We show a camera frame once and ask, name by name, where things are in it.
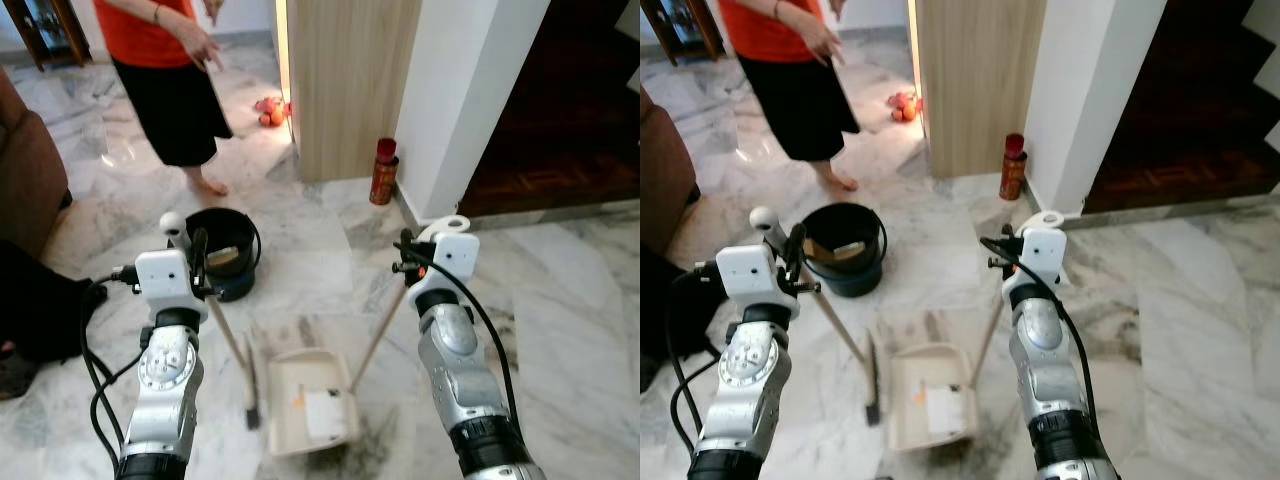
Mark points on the beige broom with ball end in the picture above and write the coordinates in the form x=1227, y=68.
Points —
x=173, y=226
x=763, y=220

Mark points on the white carton box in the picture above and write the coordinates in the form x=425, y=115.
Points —
x=946, y=410
x=325, y=415

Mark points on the orange jar with red lid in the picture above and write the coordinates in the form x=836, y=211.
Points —
x=1013, y=170
x=383, y=175

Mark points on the black round bucket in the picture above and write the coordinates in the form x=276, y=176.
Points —
x=850, y=285
x=225, y=222

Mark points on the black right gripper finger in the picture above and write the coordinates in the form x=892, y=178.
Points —
x=1005, y=233
x=408, y=238

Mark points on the brown cardboard box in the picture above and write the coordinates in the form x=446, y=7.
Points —
x=835, y=252
x=225, y=258

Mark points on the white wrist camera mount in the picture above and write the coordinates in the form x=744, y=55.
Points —
x=165, y=280
x=455, y=260
x=750, y=280
x=1043, y=255

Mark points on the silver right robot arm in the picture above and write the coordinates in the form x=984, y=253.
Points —
x=1050, y=380
x=465, y=380

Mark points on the red net of oranges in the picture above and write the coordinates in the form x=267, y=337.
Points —
x=270, y=112
x=902, y=107

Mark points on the dark wooden cabinet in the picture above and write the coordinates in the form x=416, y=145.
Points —
x=685, y=20
x=50, y=25

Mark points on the person in orange shirt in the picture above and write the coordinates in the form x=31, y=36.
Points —
x=170, y=100
x=800, y=100

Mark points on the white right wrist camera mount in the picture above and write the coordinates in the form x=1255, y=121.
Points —
x=1043, y=255
x=455, y=260

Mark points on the dark brown fabric sofa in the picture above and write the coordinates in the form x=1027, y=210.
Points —
x=30, y=170
x=665, y=160

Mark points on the black bag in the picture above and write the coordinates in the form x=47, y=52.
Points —
x=40, y=300
x=655, y=300

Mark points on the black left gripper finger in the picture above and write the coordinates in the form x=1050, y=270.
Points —
x=797, y=250
x=200, y=255

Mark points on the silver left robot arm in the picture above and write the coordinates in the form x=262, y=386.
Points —
x=165, y=390
x=745, y=390

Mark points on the light wooden panel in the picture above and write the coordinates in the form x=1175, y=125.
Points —
x=980, y=80
x=350, y=80

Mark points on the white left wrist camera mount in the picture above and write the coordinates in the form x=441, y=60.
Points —
x=165, y=280
x=750, y=280

